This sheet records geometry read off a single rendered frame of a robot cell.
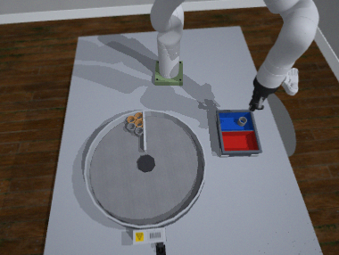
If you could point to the bronze bushing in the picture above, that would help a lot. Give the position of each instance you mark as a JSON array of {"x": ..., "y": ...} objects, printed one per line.
[
  {"x": 130, "y": 118},
  {"x": 139, "y": 121},
  {"x": 139, "y": 114}
]

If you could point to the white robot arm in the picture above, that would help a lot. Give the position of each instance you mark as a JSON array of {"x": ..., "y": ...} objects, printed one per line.
[{"x": 300, "y": 24}]

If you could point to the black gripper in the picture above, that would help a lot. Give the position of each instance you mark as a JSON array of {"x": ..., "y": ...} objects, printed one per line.
[{"x": 260, "y": 95}]

